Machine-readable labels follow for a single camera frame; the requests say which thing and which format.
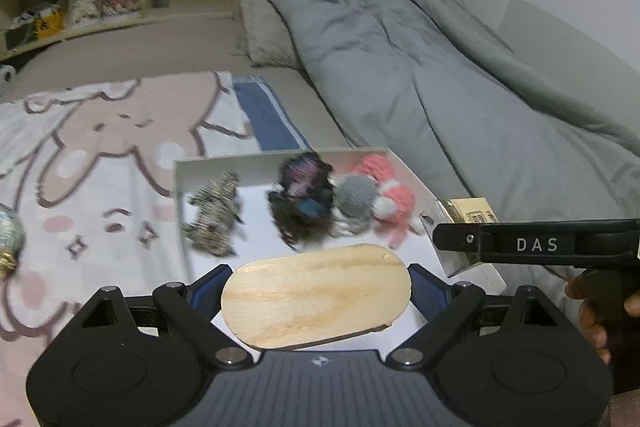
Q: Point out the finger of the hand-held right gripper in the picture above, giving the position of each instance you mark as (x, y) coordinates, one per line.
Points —
(500, 243)

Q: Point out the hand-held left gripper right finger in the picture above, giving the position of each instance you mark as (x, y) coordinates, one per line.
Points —
(427, 294)

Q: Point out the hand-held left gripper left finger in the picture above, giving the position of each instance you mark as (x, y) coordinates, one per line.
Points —
(210, 294)

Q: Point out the yellow small carton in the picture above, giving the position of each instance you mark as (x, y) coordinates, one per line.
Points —
(467, 211)

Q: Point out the striped brown white knit toy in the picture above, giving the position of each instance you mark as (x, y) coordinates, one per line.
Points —
(215, 217)

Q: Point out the white cardboard box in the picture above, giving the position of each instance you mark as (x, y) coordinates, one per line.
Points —
(255, 207)

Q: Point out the oval wooden lid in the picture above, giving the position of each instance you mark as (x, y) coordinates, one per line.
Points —
(315, 294)

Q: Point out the pink crochet doll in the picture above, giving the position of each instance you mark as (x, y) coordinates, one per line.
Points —
(387, 192)

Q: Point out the grey crochet toy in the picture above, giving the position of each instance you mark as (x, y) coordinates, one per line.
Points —
(356, 199)

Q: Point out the dark crochet piece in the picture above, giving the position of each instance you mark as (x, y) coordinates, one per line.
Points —
(302, 199)

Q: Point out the person's right forearm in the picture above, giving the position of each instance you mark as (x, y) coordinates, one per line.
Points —
(625, 412)

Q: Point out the person's right hand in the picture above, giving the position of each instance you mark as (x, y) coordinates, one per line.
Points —
(590, 312)

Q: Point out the cartoon printed blanket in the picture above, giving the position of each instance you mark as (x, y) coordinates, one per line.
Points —
(100, 157)

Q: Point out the grey comforter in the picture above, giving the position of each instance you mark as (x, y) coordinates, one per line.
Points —
(425, 72)

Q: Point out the green patterned pouch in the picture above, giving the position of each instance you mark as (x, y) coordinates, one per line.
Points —
(11, 237)

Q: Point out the beige bed mattress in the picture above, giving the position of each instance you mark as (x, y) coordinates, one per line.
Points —
(150, 47)

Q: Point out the grey fuzzy pillow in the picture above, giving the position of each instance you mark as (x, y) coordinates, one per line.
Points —
(262, 27)

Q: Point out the yellow container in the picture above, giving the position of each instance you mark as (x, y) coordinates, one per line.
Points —
(49, 23)

